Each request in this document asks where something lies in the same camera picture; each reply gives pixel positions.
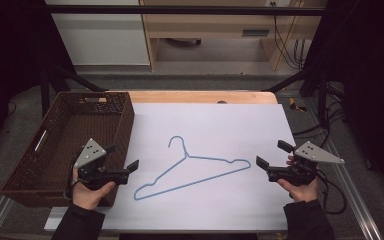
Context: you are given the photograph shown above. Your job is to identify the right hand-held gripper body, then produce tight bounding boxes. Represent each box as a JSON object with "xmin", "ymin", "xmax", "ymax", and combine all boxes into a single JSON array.
[{"xmin": 266, "ymin": 140, "xmax": 346, "ymax": 187}]

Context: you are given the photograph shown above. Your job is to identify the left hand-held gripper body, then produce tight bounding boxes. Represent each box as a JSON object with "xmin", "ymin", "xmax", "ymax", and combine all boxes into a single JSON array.
[{"xmin": 74, "ymin": 138, "xmax": 129, "ymax": 191}]

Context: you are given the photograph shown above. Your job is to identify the brown woven plastic basket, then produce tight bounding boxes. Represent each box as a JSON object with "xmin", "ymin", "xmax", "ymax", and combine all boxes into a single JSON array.
[{"xmin": 0, "ymin": 91, "xmax": 136, "ymax": 209}]

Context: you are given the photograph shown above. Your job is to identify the blue wire hanger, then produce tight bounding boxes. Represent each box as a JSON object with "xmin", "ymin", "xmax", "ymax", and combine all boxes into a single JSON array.
[{"xmin": 133, "ymin": 135, "xmax": 252, "ymax": 202}]

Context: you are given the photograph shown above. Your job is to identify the person's right hand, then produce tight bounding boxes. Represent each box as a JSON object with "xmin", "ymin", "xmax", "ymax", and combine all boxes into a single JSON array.
[{"xmin": 276, "ymin": 154, "xmax": 321, "ymax": 204}]

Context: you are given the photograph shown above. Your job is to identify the person's left hand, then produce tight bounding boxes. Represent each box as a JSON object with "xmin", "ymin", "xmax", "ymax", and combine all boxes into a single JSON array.
[{"xmin": 71, "ymin": 169, "xmax": 116, "ymax": 211}]

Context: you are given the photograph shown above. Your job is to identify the yellow and black tool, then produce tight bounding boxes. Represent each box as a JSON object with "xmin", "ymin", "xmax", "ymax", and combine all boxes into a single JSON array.
[{"xmin": 288, "ymin": 97, "xmax": 308, "ymax": 113}]

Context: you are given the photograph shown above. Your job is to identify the white sheet mat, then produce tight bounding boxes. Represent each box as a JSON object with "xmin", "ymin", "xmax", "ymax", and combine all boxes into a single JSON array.
[{"xmin": 44, "ymin": 102, "xmax": 297, "ymax": 232}]

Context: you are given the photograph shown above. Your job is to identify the black stand leg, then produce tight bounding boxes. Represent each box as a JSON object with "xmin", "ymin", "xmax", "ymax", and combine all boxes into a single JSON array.
[
  {"xmin": 39, "ymin": 64, "xmax": 108, "ymax": 117},
  {"xmin": 265, "ymin": 64, "xmax": 330, "ymax": 127}
]

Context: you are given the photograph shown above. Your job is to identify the wooden table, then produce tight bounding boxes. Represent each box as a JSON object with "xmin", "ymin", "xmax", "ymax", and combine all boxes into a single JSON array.
[{"xmin": 108, "ymin": 90, "xmax": 278, "ymax": 105}]

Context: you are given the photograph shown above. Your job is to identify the black curtain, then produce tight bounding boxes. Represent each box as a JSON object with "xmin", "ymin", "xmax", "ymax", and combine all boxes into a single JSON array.
[
  {"xmin": 303, "ymin": 0, "xmax": 384, "ymax": 189},
  {"xmin": 0, "ymin": 0, "xmax": 78, "ymax": 163}
]

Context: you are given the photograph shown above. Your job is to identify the white cabinet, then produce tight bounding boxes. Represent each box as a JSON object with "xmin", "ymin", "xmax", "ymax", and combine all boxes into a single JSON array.
[{"xmin": 44, "ymin": 0, "xmax": 151, "ymax": 67}]

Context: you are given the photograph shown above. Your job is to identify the light wooden desk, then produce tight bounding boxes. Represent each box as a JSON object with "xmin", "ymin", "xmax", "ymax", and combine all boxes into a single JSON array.
[{"xmin": 139, "ymin": 0, "xmax": 328, "ymax": 72}]

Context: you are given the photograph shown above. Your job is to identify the black floor cables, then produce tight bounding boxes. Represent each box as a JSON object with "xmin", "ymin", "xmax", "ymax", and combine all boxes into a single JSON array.
[{"xmin": 292, "ymin": 84, "xmax": 349, "ymax": 148}]

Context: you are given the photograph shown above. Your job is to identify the left hand-held gripper black cable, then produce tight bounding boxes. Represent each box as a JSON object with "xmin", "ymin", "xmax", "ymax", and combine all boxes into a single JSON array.
[{"xmin": 64, "ymin": 150, "xmax": 83, "ymax": 202}]

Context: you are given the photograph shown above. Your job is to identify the hand-held gripper black cable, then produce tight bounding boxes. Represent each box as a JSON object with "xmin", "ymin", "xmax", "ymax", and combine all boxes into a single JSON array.
[
  {"xmin": 64, "ymin": 150, "xmax": 83, "ymax": 202},
  {"xmin": 315, "ymin": 169, "xmax": 348, "ymax": 215}
]

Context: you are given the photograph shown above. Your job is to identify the right hand-held gripper black cable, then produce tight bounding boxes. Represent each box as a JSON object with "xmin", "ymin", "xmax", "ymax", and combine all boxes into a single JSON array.
[{"xmin": 315, "ymin": 169, "xmax": 348, "ymax": 215}]

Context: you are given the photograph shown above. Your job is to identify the hanging black cables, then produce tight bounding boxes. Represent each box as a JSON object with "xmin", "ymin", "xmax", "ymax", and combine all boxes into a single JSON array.
[{"xmin": 269, "ymin": 1, "xmax": 312, "ymax": 72}]

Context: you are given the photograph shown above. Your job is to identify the black horizontal frame bar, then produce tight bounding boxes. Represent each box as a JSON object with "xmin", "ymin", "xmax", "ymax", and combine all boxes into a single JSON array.
[{"xmin": 45, "ymin": 4, "xmax": 327, "ymax": 17}]

